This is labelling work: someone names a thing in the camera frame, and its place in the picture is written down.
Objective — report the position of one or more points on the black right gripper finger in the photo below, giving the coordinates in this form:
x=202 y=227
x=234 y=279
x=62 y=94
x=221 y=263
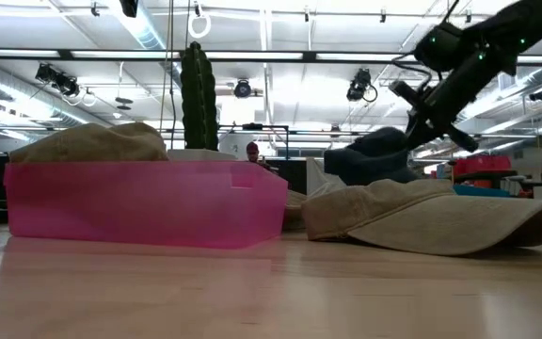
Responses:
x=413 y=129
x=428 y=134

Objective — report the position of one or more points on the dark blue baseball cap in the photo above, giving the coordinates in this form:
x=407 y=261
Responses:
x=370 y=160

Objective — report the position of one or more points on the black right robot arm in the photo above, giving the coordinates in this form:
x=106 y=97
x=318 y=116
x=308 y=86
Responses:
x=525 y=28

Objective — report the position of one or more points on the red storage bins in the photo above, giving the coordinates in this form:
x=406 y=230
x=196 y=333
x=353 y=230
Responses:
x=483 y=165

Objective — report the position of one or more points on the blue plastic bin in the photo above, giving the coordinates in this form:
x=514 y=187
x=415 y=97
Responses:
x=480 y=191

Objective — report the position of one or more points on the black ceiling fixture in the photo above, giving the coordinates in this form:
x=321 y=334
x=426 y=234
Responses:
x=540 y=94

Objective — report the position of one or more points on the black studio light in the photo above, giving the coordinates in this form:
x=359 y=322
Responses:
x=64 y=85

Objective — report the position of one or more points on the white cloth sheet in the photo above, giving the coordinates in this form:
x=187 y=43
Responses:
x=320 y=176

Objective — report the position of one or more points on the tall green cactus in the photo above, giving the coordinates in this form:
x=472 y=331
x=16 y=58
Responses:
x=199 y=94

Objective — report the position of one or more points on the black overhead crossbar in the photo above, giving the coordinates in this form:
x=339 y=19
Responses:
x=308 y=56

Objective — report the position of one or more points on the person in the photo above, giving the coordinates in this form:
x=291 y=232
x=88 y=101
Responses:
x=252 y=150

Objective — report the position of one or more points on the pink-red translucent plastic bin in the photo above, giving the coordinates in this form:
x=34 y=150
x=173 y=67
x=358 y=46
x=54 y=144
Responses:
x=134 y=207

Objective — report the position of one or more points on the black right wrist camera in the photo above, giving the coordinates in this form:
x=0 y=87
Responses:
x=440 y=47

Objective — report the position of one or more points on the black metal rack frame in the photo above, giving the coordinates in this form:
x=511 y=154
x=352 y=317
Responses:
x=254 y=126

